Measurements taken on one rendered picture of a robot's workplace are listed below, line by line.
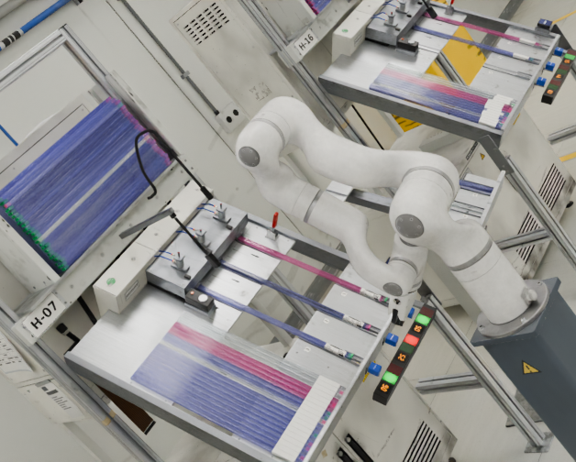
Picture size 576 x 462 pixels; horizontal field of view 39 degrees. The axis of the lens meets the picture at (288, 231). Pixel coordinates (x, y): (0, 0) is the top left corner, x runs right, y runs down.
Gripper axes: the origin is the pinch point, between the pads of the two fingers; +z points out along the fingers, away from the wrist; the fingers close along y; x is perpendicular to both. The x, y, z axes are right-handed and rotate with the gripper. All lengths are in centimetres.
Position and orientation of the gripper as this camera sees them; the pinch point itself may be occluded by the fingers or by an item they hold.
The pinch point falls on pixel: (398, 317)
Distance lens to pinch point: 219.2
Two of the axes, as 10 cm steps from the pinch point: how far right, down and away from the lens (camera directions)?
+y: 4.3, -6.6, 6.2
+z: -0.1, 6.8, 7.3
